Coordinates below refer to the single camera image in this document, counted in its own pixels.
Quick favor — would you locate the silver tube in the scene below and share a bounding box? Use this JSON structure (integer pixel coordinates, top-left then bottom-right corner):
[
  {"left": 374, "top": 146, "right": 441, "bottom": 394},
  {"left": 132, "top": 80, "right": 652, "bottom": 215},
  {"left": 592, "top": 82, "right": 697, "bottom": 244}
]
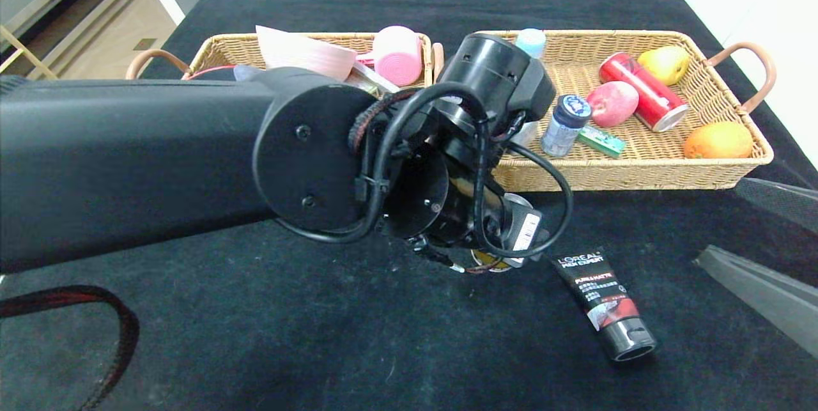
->
[{"left": 355, "top": 63, "right": 402, "bottom": 95}]

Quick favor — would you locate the red soda can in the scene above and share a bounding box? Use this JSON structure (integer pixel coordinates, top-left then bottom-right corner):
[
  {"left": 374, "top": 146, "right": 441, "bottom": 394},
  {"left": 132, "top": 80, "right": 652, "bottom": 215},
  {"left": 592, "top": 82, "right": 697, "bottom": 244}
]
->
[{"left": 599, "top": 53, "right": 690, "bottom": 134}]

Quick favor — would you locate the wicker basket with brown handles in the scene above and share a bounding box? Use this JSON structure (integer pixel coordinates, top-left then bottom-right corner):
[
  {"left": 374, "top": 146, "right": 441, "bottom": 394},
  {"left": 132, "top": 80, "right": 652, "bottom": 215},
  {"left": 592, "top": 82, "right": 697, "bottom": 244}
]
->
[
  {"left": 127, "top": 32, "right": 445, "bottom": 102},
  {"left": 467, "top": 30, "right": 778, "bottom": 193}
]

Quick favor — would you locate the pink bowl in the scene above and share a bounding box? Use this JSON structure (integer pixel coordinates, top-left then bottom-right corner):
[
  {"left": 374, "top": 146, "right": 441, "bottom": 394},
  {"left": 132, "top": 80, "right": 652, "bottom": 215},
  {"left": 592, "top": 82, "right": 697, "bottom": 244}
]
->
[{"left": 256, "top": 26, "right": 357, "bottom": 82}]

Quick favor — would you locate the black face wash tube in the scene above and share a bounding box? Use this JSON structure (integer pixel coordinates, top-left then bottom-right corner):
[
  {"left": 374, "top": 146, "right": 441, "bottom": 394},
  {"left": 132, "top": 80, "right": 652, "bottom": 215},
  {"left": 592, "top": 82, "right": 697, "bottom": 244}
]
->
[{"left": 549, "top": 247, "right": 658, "bottom": 362}]

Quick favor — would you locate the orange fruit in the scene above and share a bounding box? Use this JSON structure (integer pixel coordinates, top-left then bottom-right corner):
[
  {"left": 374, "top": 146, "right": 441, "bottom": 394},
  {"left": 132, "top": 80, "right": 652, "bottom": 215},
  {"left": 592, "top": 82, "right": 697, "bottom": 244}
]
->
[{"left": 683, "top": 121, "right": 755, "bottom": 160}]

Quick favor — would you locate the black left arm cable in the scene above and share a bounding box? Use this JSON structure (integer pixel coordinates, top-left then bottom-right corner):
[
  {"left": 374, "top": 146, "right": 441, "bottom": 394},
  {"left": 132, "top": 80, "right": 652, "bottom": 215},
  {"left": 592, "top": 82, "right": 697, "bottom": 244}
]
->
[{"left": 275, "top": 82, "right": 574, "bottom": 260}]

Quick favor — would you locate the green gum pack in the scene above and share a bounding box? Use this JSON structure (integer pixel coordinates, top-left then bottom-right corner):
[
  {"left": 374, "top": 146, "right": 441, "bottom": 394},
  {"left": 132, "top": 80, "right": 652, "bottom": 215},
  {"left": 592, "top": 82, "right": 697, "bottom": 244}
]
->
[{"left": 578, "top": 125, "right": 626, "bottom": 159}]

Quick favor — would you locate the red cooking pot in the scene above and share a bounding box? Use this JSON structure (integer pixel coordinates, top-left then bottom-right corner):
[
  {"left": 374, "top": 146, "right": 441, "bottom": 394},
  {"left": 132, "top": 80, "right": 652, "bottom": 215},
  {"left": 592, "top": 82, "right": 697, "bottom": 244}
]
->
[{"left": 185, "top": 65, "right": 238, "bottom": 81}]

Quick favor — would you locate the pink measuring cup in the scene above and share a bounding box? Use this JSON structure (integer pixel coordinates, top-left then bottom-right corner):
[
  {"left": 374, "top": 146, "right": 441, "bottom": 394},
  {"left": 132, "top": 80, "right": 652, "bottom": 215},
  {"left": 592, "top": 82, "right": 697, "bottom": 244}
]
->
[{"left": 358, "top": 26, "right": 424, "bottom": 87}]

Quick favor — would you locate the red black braided cable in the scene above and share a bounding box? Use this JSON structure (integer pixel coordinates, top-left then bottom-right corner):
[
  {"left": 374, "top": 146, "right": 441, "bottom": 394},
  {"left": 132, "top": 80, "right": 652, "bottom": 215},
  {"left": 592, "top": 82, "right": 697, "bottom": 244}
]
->
[{"left": 0, "top": 284, "right": 140, "bottom": 411}]

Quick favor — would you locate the small bottle dark blue cap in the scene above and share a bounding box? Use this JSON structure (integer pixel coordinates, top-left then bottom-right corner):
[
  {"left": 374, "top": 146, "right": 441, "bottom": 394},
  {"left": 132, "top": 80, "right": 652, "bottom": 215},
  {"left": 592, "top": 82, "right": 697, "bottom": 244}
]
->
[{"left": 541, "top": 94, "right": 593, "bottom": 158}]

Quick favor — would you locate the light wooden rack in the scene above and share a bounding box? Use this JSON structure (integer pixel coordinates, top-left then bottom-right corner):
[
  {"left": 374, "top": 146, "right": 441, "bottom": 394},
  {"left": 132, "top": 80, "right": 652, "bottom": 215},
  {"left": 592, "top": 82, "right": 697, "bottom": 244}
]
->
[{"left": 0, "top": 24, "right": 58, "bottom": 79}]

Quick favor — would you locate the red apple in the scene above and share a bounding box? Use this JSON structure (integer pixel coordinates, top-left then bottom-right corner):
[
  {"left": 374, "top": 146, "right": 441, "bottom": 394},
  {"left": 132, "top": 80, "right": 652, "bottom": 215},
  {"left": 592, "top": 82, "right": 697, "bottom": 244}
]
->
[{"left": 587, "top": 81, "right": 640, "bottom": 128}]

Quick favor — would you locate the clear water bottle blue cap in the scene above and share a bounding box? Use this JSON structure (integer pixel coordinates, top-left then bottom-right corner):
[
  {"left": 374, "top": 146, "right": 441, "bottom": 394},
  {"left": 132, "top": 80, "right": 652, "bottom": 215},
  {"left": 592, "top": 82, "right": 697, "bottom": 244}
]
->
[{"left": 511, "top": 28, "right": 548, "bottom": 148}]

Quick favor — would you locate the yellow pear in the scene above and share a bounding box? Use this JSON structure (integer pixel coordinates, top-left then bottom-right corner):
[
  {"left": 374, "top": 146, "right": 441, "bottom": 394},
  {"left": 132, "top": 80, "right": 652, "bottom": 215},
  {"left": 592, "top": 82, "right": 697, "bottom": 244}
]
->
[{"left": 637, "top": 47, "right": 691, "bottom": 87}]

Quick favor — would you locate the gold drink can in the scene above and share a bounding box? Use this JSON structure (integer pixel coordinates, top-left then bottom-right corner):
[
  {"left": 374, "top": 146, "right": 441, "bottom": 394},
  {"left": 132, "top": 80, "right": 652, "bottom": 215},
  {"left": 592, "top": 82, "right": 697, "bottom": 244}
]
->
[{"left": 471, "top": 249, "right": 512, "bottom": 273}]

